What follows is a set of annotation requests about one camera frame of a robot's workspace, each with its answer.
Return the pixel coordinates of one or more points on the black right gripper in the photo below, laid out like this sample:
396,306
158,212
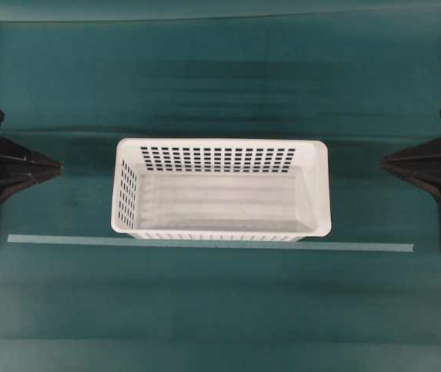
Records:
428,156

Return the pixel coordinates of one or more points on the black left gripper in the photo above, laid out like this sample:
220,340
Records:
16,168

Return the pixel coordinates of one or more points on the white perforated plastic basket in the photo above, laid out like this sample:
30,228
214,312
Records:
268,190

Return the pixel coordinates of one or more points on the pale green tape strip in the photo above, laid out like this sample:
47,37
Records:
212,244

